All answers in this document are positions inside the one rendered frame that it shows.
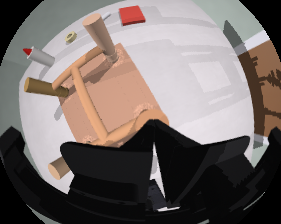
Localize brown wooden stool legs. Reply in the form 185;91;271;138
24;13;169;180

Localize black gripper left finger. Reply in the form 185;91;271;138
60;119;155;204

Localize beige tape roll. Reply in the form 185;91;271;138
65;31;77;43

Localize flat red rectangular block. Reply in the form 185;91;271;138
119;6;146;26

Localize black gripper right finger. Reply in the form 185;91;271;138
154;119;250;209

